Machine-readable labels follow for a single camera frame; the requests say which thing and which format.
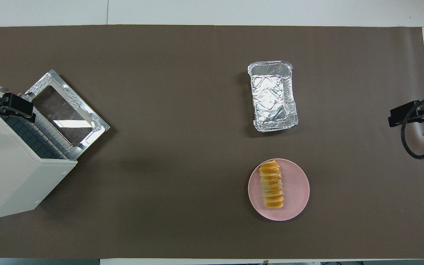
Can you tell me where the brown table mat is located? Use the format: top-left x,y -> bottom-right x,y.
0,25 -> 424,259

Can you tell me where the oven wire rack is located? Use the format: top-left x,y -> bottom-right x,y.
3,110 -> 78,159

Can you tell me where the white toaster oven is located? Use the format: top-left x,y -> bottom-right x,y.
0,83 -> 78,220

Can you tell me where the pink round plate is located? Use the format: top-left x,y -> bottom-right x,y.
248,158 -> 310,222

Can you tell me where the orange spiral bread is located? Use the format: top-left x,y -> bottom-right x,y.
259,160 -> 285,209

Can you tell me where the glass oven door metal frame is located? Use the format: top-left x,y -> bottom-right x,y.
24,70 -> 110,160

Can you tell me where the aluminium foil tray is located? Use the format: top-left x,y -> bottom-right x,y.
248,61 -> 298,133

